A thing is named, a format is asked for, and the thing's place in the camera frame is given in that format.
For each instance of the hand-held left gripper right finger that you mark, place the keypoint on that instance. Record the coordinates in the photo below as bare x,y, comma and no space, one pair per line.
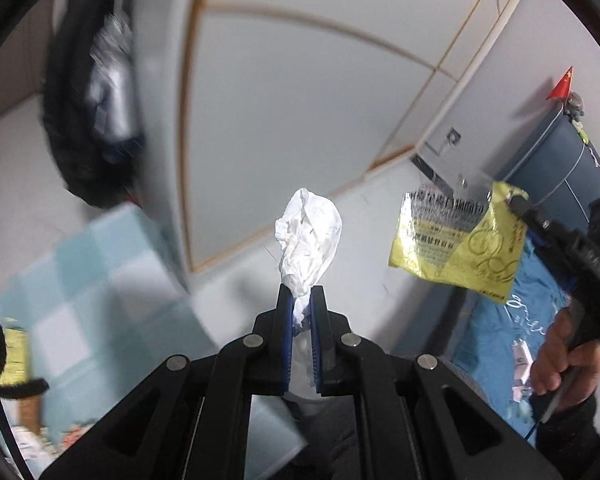
316,340

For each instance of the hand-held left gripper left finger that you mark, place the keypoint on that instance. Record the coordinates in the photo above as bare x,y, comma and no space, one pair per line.
286,340

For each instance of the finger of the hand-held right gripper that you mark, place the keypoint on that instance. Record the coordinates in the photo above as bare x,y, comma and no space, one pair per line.
540,222

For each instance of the yellow printed plastic wrapper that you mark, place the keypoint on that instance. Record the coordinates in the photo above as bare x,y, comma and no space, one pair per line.
455,260

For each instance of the white tissue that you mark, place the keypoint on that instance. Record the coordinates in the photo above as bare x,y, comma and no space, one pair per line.
307,230

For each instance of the person's right forearm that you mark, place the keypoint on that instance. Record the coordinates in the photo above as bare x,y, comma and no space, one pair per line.
572,425

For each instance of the person's right hand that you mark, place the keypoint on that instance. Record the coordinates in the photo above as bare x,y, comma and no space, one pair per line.
562,355

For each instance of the person's grey trouser leg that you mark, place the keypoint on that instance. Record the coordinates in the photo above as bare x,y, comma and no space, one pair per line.
325,440

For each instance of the blue printed bedsheet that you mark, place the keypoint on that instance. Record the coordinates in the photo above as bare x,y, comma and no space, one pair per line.
500,330

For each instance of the small grey plush toy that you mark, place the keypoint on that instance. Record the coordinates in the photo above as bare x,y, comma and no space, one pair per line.
576,106

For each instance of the white paper scrap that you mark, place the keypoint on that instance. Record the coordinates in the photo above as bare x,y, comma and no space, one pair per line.
521,367

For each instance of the small red flag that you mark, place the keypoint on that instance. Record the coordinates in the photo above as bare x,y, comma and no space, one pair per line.
562,84

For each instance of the teal checked blanket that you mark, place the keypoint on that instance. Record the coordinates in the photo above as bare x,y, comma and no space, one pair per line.
95,280

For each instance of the yellow packet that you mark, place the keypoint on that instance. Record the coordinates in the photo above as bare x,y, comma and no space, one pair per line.
14,355

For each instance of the blue upholstered bed frame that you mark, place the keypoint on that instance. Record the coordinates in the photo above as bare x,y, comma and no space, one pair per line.
555,170

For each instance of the black wall strip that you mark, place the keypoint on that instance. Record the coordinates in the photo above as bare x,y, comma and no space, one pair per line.
432,172

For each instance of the wall socket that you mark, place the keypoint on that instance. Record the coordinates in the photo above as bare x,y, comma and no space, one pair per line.
453,136

